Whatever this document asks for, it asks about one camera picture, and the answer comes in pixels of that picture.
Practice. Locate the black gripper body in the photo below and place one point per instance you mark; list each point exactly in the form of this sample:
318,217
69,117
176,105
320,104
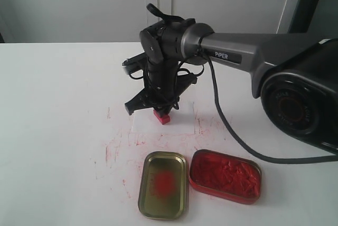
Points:
163,85

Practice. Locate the red stamp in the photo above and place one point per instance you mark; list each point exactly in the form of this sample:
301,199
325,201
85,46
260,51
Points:
162,118

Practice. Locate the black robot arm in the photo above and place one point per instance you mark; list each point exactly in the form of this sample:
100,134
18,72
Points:
294,75

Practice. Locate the red ink paste tin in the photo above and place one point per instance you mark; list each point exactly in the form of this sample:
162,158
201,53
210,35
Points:
225,176

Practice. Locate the gold tin lid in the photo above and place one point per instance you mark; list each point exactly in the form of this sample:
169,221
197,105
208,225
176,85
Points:
163,187

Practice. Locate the white cabinet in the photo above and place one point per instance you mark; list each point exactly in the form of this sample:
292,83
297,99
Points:
37,21

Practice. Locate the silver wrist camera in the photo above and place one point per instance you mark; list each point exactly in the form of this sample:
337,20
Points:
135,63

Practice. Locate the dark door frame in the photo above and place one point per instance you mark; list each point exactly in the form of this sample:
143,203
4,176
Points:
303,17

